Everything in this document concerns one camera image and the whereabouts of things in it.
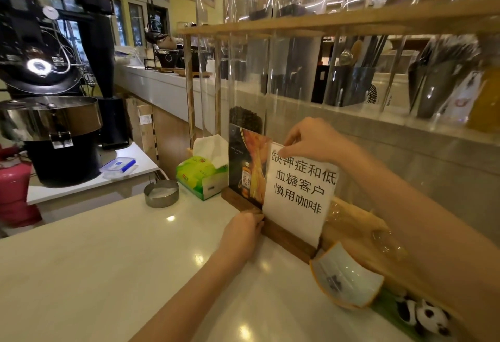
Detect person's right hand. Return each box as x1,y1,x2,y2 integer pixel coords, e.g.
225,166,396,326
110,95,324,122
278,116,354,167

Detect person's left hand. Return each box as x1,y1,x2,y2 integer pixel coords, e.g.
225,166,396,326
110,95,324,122
217,210,266,262

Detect dark wooden sign base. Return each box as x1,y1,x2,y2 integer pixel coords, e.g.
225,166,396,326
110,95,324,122
221,187,318,264

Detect white paper notice sheet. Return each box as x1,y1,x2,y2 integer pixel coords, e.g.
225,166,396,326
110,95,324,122
261,142,339,249

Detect person's left forearm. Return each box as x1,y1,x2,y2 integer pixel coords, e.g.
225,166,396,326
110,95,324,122
130,246,251,342

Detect person's right forearm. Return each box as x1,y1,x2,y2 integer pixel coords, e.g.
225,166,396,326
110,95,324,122
338,141,500,342

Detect acrylic sign with dark poster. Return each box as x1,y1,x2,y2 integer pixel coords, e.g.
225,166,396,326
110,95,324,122
228,123,273,210

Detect dark coffee beans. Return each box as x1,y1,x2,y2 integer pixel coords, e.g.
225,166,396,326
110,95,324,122
228,106,265,136

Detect green tissue box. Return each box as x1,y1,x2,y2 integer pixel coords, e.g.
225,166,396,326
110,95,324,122
175,134,230,201

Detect row of clear acrylic tubes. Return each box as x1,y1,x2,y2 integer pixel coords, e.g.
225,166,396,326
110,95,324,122
193,0,500,135

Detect black utensil holder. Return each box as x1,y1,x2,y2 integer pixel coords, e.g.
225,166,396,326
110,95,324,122
325,65,376,108

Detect white ceramic curved dish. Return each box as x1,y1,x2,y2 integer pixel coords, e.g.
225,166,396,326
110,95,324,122
309,241,386,311

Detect white side table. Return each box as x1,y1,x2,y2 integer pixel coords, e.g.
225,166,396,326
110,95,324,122
26,141,160,215

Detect clear container with blue lid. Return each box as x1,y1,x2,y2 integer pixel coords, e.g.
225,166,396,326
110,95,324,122
99,157,138,181

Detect black iron kettle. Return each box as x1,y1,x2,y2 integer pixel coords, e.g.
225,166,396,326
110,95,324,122
144,0,169,46

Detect panda plush toy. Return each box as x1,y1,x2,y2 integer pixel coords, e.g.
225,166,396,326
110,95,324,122
394,292,452,338

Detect steel cooling tray drum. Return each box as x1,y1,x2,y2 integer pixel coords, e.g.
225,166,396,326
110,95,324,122
0,95,103,188

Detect red gas cylinder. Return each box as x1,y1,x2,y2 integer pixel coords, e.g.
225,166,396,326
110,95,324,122
0,146,43,229

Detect black coffee roaster machine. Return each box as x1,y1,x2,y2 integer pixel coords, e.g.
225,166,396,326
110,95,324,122
0,0,130,151

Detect round metal ring ashtray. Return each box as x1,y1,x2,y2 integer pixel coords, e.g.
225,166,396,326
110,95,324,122
143,179,180,209

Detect wooden tube rack frame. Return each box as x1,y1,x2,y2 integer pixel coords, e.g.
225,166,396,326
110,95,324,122
177,0,500,149

